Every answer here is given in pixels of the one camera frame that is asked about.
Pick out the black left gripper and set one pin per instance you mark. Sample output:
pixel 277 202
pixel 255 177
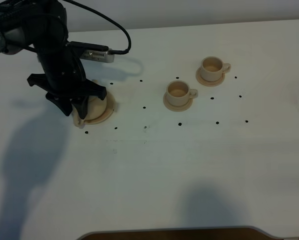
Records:
pixel 64 78

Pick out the beige teapot with lid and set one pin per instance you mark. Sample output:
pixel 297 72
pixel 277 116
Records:
pixel 77 121

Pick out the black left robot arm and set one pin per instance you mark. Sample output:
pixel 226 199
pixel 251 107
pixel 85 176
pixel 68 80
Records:
pixel 40 26

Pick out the beige teapot saucer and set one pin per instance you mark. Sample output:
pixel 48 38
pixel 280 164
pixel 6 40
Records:
pixel 99 110

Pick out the near beige cup saucer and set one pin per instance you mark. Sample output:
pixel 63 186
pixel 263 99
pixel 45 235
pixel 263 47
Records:
pixel 176 108

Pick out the beige cup saucer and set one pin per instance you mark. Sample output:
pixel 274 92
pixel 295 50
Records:
pixel 176 108
pixel 206 83

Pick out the near beige teacup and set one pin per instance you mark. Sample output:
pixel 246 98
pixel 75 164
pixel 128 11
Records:
pixel 179 93

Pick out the beige teacup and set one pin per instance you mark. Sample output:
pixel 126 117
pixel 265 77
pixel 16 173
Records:
pixel 212 68
pixel 179 93

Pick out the far beige cup saucer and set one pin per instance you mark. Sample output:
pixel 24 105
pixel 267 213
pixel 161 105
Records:
pixel 206 83

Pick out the far beige teacup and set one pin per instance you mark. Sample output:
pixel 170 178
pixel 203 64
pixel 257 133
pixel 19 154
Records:
pixel 212 68

